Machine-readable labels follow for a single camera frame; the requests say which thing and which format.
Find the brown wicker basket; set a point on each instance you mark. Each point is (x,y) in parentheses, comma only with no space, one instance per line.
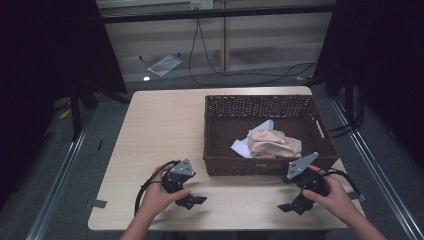
(266,110)

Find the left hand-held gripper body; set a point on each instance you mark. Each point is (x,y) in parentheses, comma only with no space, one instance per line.
(181,169)

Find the dark curtain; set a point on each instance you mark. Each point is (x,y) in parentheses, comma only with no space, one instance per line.
(50,50)
(386,60)

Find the paper sheet with red print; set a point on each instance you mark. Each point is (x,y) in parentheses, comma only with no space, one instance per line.
(165,65)

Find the black metal stand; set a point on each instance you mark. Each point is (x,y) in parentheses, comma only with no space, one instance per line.
(348,96)
(75,113)

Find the black horizontal bar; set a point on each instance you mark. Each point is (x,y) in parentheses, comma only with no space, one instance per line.
(216,13)

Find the grey tape strip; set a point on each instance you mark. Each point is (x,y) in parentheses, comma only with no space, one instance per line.
(97,203)
(358,196)

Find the person's right hand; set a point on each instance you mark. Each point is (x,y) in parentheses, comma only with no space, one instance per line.
(335,199)

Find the white wall socket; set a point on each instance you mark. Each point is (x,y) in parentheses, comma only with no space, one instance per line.
(201,4)

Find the yellow tape piece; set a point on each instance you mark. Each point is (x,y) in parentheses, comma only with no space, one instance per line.
(300,78)
(65,114)

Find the white cloth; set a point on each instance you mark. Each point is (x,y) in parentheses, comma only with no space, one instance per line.
(243,148)

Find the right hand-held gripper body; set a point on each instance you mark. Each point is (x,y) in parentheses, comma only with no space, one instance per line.
(301,166)

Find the person's left hand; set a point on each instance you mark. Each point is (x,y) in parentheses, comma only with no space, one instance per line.
(159,197)

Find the black tape piece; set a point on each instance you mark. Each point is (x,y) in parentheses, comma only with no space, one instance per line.
(100,144)

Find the beige cloth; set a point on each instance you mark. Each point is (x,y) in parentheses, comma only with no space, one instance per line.
(273,144)

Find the silver floor rail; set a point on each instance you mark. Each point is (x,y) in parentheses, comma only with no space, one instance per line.
(376,176)
(55,190)

